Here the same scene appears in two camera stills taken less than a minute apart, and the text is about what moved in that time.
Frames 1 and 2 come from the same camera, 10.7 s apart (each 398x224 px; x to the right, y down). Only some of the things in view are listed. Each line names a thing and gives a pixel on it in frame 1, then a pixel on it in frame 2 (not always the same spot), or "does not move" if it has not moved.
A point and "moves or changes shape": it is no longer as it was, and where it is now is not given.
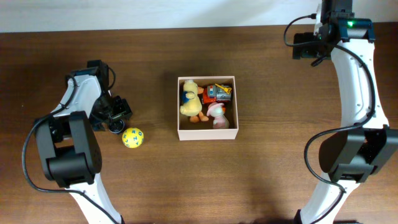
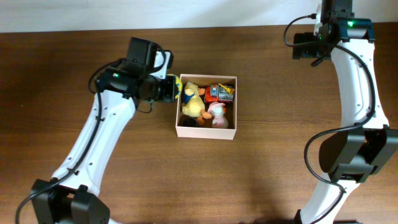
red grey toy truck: x=215 y=93 does not move
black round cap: x=116 y=126 moves or changes shape
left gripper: x=126 y=112 -> x=167 y=94
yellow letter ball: x=132 y=137 -> x=179 y=83
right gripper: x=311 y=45 does not move
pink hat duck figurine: x=217 y=110 does not move
